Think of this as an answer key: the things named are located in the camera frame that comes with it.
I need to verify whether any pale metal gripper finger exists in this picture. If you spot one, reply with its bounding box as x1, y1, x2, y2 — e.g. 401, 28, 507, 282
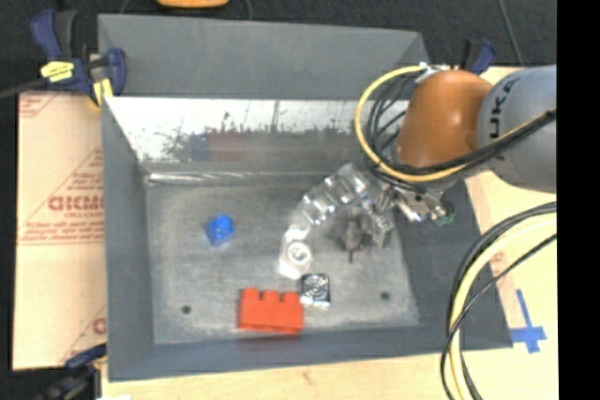
367, 187, 392, 216
373, 214, 396, 249

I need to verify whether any dark grey toy animal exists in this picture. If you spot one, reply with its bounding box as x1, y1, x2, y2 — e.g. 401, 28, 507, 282
333, 207, 377, 264

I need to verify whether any clear plastic bottle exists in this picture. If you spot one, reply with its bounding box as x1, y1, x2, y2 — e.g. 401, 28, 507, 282
278, 162, 377, 281

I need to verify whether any small silver square box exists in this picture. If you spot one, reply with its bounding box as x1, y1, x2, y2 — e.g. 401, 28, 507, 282
299, 273, 333, 309

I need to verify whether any red building block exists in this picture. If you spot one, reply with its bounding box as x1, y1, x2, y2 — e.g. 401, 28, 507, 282
236, 287, 306, 335

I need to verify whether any small blue building block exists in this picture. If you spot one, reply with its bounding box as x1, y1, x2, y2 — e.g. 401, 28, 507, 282
204, 214, 235, 248

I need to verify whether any grey metal bin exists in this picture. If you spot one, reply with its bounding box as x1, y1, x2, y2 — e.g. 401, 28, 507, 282
97, 13, 513, 381

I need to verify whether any brown cardboard board red print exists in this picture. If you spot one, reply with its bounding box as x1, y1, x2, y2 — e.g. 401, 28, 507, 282
10, 90, 110, 372

